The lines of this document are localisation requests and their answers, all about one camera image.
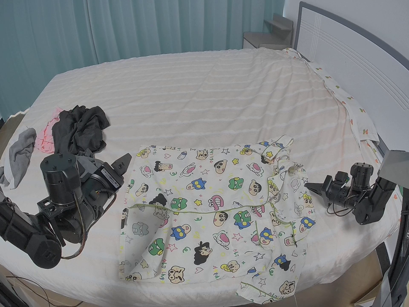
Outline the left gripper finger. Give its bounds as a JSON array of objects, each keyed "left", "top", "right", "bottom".
[{"left": 110, "top": 153, "right": 133, "bottom": 176}]

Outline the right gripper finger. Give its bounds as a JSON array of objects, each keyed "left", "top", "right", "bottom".
[{"left": 304, "top": 182, "right": 327, "bottom": 198}]

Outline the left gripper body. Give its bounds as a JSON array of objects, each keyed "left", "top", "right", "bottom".
[{"left": 79, "top": 165, "right": 125, "bottom": 218}]

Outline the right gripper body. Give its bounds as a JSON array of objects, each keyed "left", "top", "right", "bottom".
[{"left": 320, "top": 175, "right": 351, "bottom": 208}]

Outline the bed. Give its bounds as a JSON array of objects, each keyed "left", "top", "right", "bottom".
[{"left": 0, "top": 1, "right": 409, "bottom": 304}]

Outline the black garment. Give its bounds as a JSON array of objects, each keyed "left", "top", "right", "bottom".
[{"left": 52, "top": 105, "right": 110, "bottom": 160}]

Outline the pink garment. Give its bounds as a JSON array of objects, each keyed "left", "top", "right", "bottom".
[{"left": 35, "top": 107, "right": 63, "bottom": 155}]

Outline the grey garment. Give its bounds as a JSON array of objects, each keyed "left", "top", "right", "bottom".
[{"left": 0, "top": 127, "right": 37, "bottom": 190}]

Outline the white printed pyjama top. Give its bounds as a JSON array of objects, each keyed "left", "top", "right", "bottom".
[{"left": 118, "top": 135, "right": 318, "bottom": 303}]

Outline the blue-green curtain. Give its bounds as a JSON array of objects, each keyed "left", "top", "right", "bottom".
[{"left": 0, "top": 0, "right": 286, "bottom": 125}]

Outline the pale wooden bedside table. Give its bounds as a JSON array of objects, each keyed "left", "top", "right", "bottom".
[{"left": 242, "top": 13, "right": 294, "bottom": 50}]

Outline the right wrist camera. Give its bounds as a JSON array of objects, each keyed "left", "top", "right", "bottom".
[{"left": 334, "top": 170, "right": 351, "bottom": 187}]

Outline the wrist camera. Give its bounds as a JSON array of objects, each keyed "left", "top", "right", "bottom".
[
  {"left": 334, "top": 170, "right": 351, "bottom": 187},
  {"left": 76, "top": 151, "right": 100, "bottom": 180}
]

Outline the black cable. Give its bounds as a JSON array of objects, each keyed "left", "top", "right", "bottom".
[
  {"left": 326, "top": 201, "right": 354, "bottom": 218},
  {"left": 60, "top": 189, "right": 117, "bottom": 259},
  {"left": 0, "top": 276, "right": 50, "bottom": 307}
]

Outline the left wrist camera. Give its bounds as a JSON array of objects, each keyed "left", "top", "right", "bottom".
[{"left": 76, "top": 151, "right": 100, "bottom": 180}]

